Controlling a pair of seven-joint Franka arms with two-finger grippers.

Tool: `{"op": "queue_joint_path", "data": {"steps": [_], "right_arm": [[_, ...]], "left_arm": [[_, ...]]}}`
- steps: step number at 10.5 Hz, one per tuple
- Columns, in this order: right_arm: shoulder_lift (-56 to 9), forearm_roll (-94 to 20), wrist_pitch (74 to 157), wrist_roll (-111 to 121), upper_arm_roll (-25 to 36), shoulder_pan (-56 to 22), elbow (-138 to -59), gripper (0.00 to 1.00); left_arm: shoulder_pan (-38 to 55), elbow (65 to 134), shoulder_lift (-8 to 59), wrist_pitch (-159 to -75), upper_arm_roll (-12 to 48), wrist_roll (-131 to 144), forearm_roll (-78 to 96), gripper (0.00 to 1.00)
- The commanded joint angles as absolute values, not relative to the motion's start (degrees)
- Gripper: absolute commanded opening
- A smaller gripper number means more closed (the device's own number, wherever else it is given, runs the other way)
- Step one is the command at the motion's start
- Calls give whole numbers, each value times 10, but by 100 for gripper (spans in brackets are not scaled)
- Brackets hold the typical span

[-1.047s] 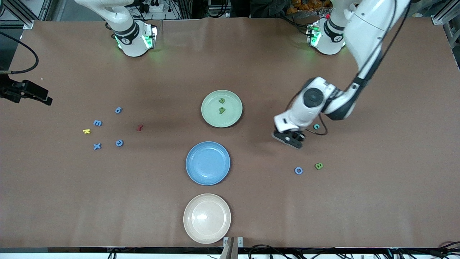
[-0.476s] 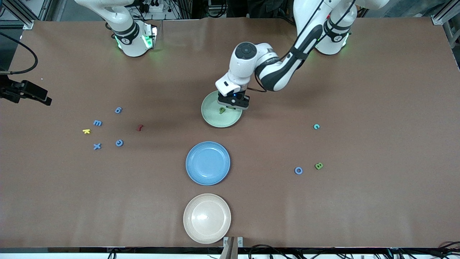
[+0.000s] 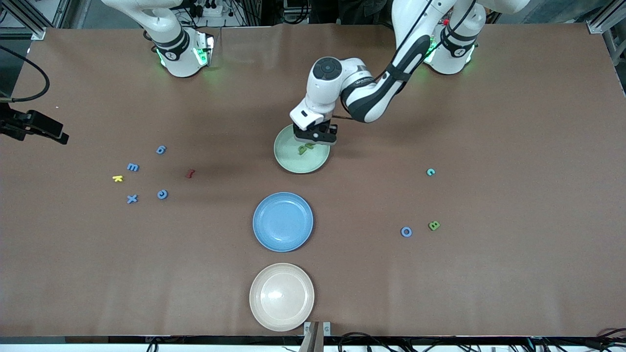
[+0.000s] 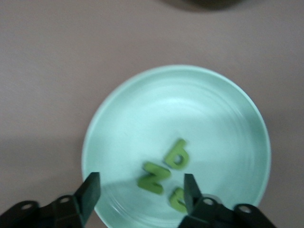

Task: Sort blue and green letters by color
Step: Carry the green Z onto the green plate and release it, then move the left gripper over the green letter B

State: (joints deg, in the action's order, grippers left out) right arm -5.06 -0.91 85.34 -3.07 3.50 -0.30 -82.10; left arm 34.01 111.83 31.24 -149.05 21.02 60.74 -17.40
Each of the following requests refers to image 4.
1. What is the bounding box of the green foam letter u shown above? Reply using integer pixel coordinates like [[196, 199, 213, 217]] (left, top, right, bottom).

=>
[[167, 186, 188, 213]]

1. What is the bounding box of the green foam letter N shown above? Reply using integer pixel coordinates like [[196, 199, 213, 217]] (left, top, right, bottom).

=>
[[137, 161, 172, 196]]

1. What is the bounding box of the green foam letter b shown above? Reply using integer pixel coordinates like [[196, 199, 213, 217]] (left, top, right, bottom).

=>
[[163, 139, 190, 171]]

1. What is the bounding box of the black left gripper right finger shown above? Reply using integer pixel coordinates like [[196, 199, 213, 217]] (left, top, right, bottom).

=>
[[178, 173, 277, 228]]

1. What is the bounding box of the light green plate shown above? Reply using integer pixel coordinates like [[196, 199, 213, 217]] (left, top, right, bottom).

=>
[[80, 64, 272, 228]]

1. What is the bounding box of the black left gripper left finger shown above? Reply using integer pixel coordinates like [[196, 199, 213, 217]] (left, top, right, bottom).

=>
[[0, 172, 101, 228]]

